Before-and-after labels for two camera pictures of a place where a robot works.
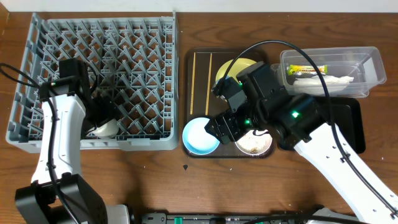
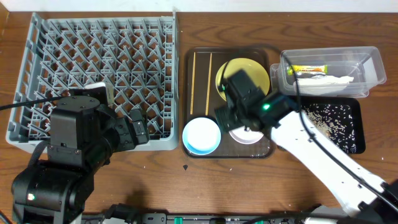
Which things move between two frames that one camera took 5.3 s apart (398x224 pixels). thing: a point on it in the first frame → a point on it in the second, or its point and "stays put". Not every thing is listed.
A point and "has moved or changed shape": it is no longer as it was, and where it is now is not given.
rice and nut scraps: x=252 y=144 → x=336 y=121
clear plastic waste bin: x=349 y=71 stays put
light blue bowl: x=197 y=139 stays put
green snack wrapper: x=301 y=70 stays put
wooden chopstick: x=211 y=58 stays put
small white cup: x=108 y=130 has moved or changed shape
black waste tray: x=347 y=119 stays put
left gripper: x=101 y=113 → x=137 y=127
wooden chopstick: x=193 y=84 stays put
